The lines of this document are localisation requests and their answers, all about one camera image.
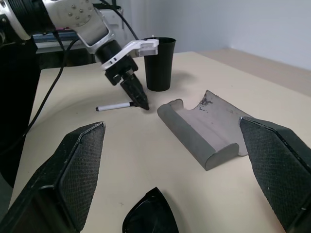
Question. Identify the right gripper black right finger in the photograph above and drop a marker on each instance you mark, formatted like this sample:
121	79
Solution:
274	160

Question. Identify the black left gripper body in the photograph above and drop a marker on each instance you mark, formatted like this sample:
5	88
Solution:
121	69

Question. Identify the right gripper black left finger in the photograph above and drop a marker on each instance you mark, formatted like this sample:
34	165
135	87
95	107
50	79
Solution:
73	174

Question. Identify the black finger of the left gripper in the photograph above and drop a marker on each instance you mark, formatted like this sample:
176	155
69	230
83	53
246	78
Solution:
133	97
139	93

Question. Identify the white marker with black cap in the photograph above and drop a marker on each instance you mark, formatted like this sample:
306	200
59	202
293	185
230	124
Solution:
113	106

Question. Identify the black plastic cup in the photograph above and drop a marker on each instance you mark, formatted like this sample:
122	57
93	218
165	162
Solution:
159	68

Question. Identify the grey open glasses case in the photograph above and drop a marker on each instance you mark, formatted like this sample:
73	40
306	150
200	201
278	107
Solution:
192	131

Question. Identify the blue grey background shelf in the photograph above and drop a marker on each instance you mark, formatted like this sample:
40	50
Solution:
51	40

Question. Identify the black sunglasses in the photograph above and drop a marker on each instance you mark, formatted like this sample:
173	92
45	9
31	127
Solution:
150	213

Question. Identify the black robot torso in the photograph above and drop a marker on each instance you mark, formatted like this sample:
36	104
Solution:
17	92

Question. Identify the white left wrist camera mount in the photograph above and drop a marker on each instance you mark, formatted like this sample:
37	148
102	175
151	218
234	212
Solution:
136	47

